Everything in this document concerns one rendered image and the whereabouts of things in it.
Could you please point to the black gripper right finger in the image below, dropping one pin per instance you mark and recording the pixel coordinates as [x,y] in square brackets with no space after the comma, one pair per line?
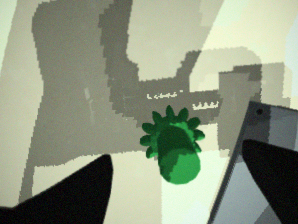
[275,171]

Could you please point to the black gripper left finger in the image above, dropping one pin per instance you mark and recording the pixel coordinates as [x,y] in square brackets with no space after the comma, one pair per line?
[81,198]

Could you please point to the grey board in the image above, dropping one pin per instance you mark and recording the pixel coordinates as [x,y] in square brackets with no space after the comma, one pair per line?
[240,200]

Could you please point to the green gear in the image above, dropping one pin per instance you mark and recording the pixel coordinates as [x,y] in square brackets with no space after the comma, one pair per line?
[173,140]

